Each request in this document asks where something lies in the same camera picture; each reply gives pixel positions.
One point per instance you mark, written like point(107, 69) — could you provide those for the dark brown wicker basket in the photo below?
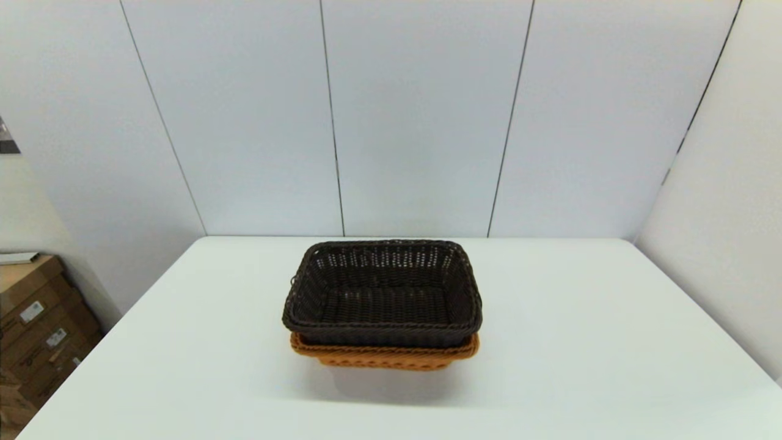
point(385, 305)

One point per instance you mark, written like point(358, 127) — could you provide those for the orange wicker basket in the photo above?
point(385, 357)

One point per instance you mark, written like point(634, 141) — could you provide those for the white flat booklet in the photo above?
point(18, 257)

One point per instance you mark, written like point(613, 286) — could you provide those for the brown cardboard box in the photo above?
point(36, 349)
point(18, 281)
point(12, 409)
point(46, 379)

